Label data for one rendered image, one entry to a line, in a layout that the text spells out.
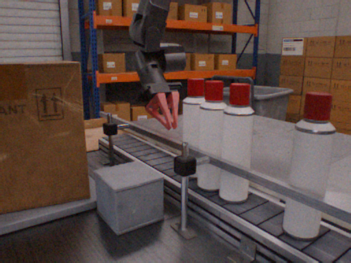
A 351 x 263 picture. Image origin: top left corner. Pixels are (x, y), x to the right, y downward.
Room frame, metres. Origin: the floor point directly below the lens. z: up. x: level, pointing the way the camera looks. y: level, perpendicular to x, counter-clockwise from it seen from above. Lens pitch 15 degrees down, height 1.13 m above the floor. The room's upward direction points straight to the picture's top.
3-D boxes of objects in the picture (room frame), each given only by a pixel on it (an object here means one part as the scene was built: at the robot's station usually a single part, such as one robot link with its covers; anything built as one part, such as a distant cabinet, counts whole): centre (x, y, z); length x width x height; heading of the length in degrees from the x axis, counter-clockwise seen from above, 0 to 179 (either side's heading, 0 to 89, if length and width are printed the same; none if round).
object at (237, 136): (0.48, -0.11, 0.98); 0.05 x 0.05 x 0.20
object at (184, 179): (0.46, -0.04, 0.91); 0.07 x 0.03 x 0.16; 125
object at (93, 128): (1.05, 0.28, 0.85); 0.30 x 0.26 x 0.04; 35
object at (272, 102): (2.97, -0.83, 0.48); 0.89 x 0.63 x 0.96; 139
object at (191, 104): (0.59, -0.05, 0.98); 0.05 x 0.05 x 0.20
